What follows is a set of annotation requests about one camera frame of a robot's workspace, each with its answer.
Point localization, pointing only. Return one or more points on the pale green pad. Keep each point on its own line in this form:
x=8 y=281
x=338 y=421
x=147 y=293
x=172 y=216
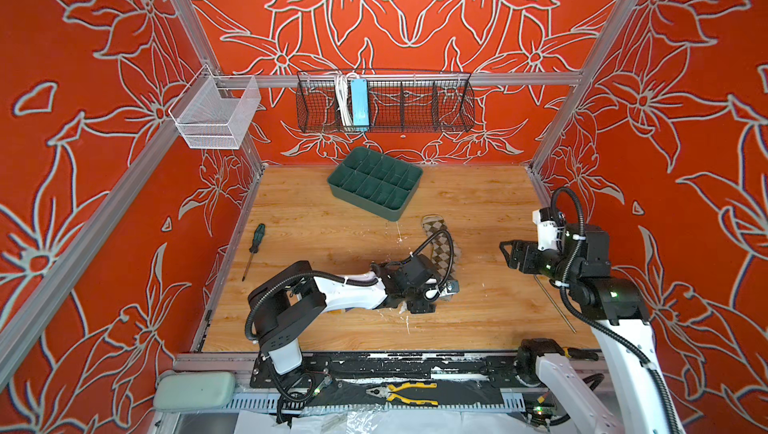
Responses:
x=194 y=391

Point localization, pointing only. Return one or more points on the green divided organizer tray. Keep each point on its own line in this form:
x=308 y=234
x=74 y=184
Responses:
x=375 y=182

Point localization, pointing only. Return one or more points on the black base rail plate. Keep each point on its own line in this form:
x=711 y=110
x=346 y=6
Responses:
x=498 y=368

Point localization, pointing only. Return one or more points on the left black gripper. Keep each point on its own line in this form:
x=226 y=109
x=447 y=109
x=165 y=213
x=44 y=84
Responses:
x=423 y=305

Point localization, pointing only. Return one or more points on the beige brown argyle sock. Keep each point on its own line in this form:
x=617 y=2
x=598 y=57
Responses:
x=440 y=247

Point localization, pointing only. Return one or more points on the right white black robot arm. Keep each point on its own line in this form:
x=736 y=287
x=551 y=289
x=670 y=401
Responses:
x=574 y=256

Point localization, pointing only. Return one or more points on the green handled screwdriver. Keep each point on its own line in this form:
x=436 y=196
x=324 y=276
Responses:
x=256 y=241

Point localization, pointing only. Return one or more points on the light blue box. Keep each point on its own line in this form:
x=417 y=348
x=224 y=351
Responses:
x=360 y=104

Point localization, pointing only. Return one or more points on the black wire wall basket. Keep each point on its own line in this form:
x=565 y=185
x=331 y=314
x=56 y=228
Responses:
x=399 y=101

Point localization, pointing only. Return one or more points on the white mesh wall basket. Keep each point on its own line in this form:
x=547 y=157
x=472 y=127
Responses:
x=215 y=112

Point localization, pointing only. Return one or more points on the yellow handled pliers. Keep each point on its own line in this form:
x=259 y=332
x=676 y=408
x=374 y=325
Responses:
x=392 y=393

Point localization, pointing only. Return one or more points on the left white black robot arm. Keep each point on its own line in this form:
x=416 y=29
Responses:
x=283 y=307

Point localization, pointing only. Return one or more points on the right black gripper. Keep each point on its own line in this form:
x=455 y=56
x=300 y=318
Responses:
x=529 y=263

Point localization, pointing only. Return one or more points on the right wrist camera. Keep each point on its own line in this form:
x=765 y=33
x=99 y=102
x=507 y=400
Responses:
x=549 y=229

